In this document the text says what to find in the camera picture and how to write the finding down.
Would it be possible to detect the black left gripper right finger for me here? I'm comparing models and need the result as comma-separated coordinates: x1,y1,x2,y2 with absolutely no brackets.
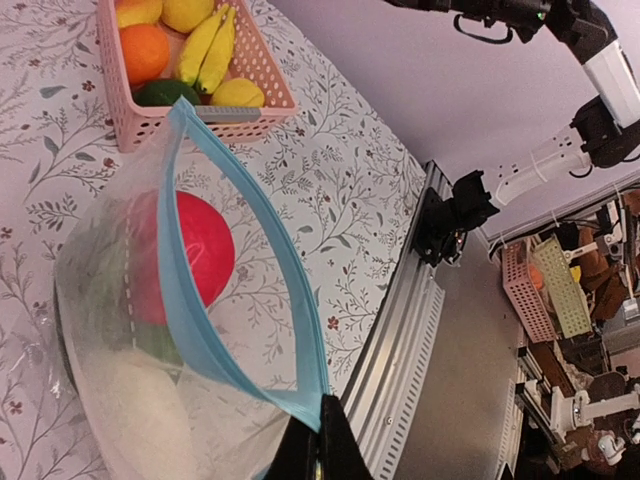
319,395,373,480

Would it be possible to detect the yellow toy mango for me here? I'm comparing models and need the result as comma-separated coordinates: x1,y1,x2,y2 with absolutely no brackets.
116,0,163,29

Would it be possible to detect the orange toy fruit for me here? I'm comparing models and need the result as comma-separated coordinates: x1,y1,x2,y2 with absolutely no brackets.
119,24,170,86

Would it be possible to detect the red toy fruit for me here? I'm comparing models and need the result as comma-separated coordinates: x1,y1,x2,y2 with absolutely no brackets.
129,191,235,326

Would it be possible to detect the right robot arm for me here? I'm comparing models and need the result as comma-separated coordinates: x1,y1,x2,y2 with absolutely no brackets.
399,1,639,264

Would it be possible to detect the clear zip top bag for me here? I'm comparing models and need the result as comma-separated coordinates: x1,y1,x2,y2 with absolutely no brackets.
54,100,329,479

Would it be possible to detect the pink perforated plastic basket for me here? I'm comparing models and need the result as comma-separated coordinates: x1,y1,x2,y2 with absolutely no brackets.
96,1,297,152

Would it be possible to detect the toy bok choy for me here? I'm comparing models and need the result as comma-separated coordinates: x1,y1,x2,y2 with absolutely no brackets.
64,193,184,372

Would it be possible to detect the front aluminium rail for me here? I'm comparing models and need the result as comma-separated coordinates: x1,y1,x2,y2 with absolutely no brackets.
339,159,501,480

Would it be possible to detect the green toy avocado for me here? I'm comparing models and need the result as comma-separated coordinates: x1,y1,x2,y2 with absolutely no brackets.
133,78,201,107

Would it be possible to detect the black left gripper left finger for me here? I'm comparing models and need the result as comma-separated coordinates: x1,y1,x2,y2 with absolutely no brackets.
267,417,319,480

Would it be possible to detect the yellow toy lemon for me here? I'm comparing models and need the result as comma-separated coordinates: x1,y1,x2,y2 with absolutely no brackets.
161,0,215,34
209,77,265,108

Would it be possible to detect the toy banana bunch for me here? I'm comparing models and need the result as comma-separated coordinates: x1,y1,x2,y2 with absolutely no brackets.
174,4,237,95

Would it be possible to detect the white toy radish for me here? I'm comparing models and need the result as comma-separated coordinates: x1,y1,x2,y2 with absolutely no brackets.
85,350,197,479

